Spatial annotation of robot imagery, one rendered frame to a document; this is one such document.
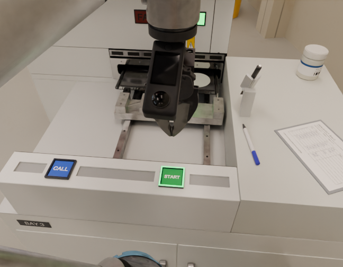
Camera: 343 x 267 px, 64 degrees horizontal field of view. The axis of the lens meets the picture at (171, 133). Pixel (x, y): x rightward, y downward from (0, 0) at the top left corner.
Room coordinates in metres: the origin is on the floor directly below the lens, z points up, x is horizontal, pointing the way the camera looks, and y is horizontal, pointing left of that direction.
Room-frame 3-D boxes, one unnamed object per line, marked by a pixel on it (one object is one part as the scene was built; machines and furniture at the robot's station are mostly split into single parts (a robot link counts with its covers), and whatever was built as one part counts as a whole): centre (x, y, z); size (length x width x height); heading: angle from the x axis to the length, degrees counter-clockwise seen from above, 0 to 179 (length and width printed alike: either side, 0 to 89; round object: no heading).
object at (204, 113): (0.74, 0.01, 0.87); 0.36 x 0.08 x 0.03; 85
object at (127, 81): (1.00, 0.00, 0.90); 0.34 x 0.34 x 0.01; 85
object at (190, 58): (0.40, 0.00, 1.25); 0.09 x 0.08 x 0.12; 175
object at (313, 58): (0.81, -0.46, 1.01); 0.07 x 0.07 x 0.10
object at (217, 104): (0.72, -0.16, 0.89); 0.08 x 0.03 x 0.03; 175
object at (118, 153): (0.70, 0.15, 0.84); 0.50 x 0.02 x 0.03; 175
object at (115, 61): (0.96, 0.02, 0.89); 0.44 x 0.02 x 0.10; 85
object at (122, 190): (0.39, 0.12, 0.89); 0.55 x 0.09 x 0.14; 85
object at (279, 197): (0.61, -0.35, 0.89); 0.62 x 0.35 x 0.14; 175
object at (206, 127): (0.67, -0.12, 0.84); 0.50 x 0.02 x 0.03; 175
